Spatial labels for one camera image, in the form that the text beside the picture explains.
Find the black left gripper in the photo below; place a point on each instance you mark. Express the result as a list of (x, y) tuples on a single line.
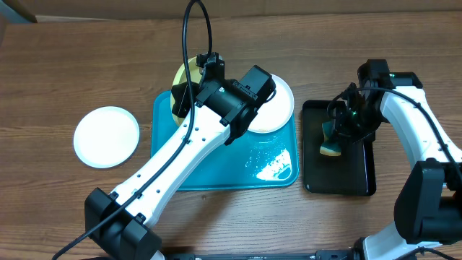
[(181, 96)]

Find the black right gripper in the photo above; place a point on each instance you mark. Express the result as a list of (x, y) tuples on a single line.
[(340, 118)]

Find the white plate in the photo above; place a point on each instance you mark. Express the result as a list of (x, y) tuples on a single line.
[(106, 137), (274, 114)]

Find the green yellow sponge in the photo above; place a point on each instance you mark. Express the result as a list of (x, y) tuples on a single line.
[(329, 147)]

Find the black water tray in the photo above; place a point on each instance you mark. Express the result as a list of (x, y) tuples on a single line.
[(352, 173)]

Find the teal plastic tray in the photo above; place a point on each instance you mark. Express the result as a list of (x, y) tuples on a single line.
[(251, 162)]

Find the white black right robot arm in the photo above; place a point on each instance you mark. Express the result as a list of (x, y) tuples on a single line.
[(427, 212)]

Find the yellow plate with sauce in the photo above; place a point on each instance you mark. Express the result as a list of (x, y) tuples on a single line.
[(180, 77)]

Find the white plate front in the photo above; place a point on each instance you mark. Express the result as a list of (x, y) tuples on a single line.
[(106, 137)]

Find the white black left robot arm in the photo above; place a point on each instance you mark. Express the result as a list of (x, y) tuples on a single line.
[(215, 111)]

